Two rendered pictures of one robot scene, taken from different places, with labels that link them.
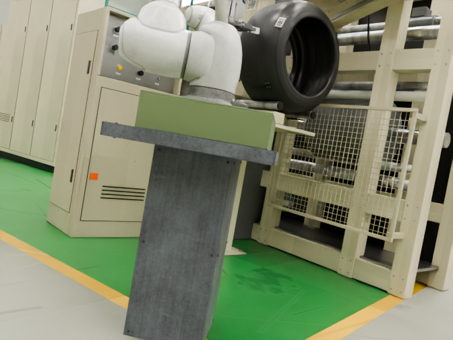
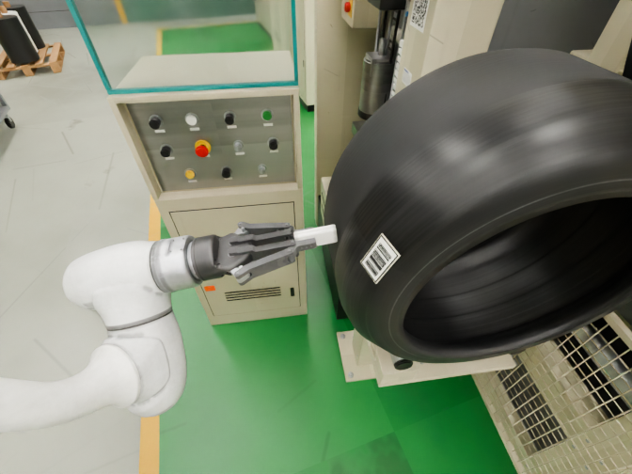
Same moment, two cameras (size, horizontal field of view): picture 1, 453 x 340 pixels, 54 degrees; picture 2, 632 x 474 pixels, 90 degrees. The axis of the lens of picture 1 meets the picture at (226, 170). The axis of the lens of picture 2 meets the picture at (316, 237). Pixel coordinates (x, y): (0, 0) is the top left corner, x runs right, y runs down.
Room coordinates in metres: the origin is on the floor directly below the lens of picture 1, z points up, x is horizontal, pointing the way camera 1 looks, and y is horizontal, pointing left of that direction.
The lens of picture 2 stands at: (1.97, -0.22, 1.63)
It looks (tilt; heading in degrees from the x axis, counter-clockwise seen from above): 45 degrees down; 34
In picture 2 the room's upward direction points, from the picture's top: straight up
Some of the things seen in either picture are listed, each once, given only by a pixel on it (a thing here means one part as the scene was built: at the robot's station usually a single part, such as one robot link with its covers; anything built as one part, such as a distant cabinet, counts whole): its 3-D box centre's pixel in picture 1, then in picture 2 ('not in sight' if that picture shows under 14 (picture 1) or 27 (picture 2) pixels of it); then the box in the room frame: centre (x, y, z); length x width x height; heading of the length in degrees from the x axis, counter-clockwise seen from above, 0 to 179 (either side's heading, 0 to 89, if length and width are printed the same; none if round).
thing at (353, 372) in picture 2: (217, 247); (366, 352); (2.74, -0.03, 0.01); 0.27 x 0.27 x 0.02; 41
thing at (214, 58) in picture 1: (215, 57); not in sight; (1.47, 0.10, 0.92); 0.18 x 0.16 x 0.22; 100
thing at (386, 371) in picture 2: (255, 116); (379, 313); (2.47, -0.10, 0.84); 0.36 x 0.09 x 0.06; 41
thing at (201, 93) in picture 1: (216, 100); not in sight; (1.46, 0.07, 0.78); 0.22 x 0.18 x 0.06; 77
